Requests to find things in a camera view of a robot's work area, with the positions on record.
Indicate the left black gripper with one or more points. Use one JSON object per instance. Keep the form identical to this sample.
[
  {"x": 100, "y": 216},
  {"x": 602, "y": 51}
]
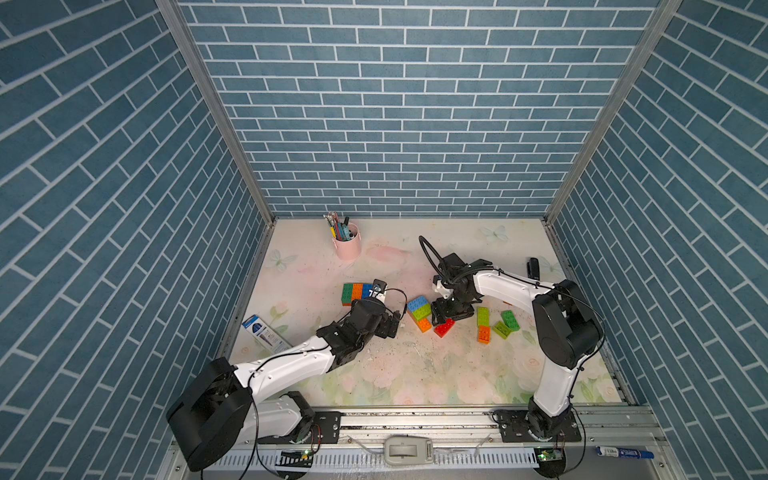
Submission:
[{"x": 385, "y": 321}]

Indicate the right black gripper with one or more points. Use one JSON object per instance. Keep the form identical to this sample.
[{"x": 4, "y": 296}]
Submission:
[{"x": 439, "y": 313}]

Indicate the dark green lego brick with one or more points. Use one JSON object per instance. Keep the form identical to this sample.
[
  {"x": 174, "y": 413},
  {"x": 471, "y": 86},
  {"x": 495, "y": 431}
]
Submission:
[{"x": 347, "y": 293}]

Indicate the orange lego brick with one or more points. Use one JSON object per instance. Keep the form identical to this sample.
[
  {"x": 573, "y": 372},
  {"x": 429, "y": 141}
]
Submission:
[
  {"x": 357, "y": 291},
  {"x": 483, "y": 335}
]

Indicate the light blue lego brick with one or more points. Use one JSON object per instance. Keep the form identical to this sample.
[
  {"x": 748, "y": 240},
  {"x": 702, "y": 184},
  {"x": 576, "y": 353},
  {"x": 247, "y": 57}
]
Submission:
[{"x": 415, "y": 303}]

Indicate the red lego brick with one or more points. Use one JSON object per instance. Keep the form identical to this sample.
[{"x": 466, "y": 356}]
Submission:
[{"x": 442, "y": 329}]

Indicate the lime green lego brick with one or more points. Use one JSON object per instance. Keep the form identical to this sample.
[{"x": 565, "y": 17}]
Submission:
[{"x": 422, "y": 312}]

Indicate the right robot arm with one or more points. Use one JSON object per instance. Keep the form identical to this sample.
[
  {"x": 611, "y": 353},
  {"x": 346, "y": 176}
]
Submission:
[{"x": 569, "y": 330}]

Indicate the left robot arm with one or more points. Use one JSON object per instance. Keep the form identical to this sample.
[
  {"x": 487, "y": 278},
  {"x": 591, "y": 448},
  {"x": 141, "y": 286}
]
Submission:
[{"x": 229, "y": 403}]

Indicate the lime lego brick lower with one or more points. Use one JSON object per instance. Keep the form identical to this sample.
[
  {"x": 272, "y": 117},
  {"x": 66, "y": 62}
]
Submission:
[{"x": 483, "y": 317}]

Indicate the green lego brick right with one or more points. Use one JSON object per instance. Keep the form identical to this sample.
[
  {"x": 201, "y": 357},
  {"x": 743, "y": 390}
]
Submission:
[{"x": 510, "y": 321}]

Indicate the lime tilted lego brick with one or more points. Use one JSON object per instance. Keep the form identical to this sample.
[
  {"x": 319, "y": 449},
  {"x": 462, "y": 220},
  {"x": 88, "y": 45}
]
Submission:
[{"x": 501, "y": 329}]

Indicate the pink pen cup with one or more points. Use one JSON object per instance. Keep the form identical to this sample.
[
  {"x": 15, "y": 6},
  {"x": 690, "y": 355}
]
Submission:
[{"x": 349, "y": 250}]

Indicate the black small box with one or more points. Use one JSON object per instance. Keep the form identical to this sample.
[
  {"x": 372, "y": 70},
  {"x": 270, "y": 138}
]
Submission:
[{"x": 533, "y": 268}]

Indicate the blue white card box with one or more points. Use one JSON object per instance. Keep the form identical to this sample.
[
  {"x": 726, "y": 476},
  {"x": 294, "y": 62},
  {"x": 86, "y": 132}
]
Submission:
[{"x": 265, "y": 335}]

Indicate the grey handheld device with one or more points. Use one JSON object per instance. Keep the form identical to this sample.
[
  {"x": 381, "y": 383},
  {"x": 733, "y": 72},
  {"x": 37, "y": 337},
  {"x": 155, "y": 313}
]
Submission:
[{"x": 401, "y": 451}]

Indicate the blue marker pen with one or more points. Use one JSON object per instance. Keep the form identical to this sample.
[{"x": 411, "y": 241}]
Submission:
[{"x": 627, "y": 453}]

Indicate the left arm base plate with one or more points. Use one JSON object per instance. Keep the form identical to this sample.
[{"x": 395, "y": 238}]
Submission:
[{"x": 323, "y": 428}]

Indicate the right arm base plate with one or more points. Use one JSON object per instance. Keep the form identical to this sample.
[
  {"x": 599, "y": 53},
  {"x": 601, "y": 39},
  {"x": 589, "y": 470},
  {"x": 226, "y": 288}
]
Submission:
[{"x": 521, "y": 426}]

